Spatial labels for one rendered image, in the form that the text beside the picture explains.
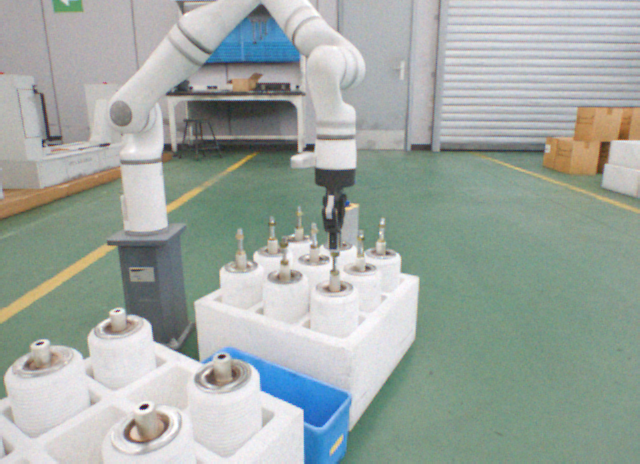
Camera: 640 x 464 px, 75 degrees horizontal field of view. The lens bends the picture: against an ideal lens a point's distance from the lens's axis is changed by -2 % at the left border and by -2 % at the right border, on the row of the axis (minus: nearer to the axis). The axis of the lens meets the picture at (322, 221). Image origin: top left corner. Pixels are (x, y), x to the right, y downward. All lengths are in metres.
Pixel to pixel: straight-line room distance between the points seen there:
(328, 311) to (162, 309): 0.47
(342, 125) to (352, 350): 0.40
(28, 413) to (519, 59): 6.17
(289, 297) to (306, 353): 0.12
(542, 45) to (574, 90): 0.74
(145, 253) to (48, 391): 0.47
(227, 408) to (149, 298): 0.59
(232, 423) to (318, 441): 0.19
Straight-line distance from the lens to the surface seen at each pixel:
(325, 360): 0.83
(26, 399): 0.72
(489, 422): 0.97
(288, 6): 0.84
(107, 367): 0.77
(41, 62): 7.13
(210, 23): 0.98
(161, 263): 1.09
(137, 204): 1.08
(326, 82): 0.73
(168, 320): 1.15
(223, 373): 0.60
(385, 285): 1.03
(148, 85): 1.01
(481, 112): 6.19
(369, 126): 5.94
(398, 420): 0.94
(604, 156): 4.69
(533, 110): 6.44
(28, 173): 3.35
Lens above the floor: 0.60
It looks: 15 degrees down
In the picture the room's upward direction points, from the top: straight up
